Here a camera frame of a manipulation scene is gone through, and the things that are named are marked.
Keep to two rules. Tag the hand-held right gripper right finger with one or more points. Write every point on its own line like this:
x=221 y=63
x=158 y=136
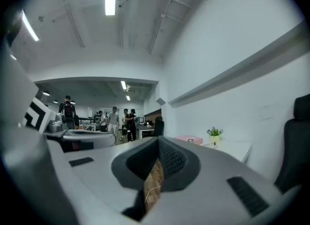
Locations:
x=206 y=195

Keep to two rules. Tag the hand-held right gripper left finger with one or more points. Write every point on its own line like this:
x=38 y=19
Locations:
x=101 y=183

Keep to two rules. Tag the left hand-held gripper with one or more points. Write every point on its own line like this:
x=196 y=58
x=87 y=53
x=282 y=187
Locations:
x=36 y=116

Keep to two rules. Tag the white office desk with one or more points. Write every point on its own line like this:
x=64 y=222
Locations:
x=146 y=132

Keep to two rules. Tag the black pendant lamp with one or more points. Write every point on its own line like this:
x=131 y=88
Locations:
x=46 y=93
x=55 y=101

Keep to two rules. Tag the green potted plant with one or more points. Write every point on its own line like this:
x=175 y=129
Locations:
x=214 y=133

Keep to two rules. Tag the black high-back office chair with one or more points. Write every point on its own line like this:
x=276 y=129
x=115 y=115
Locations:
x=158 y=127

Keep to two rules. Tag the black mesh office chair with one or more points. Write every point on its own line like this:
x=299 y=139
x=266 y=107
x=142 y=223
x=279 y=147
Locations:
x=295 y=146

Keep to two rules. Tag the grey wall sign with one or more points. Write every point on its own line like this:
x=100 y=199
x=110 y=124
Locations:
x=161 y=101

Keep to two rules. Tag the grey wall trunking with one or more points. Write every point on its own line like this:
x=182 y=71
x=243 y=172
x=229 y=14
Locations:
x=242 y=71

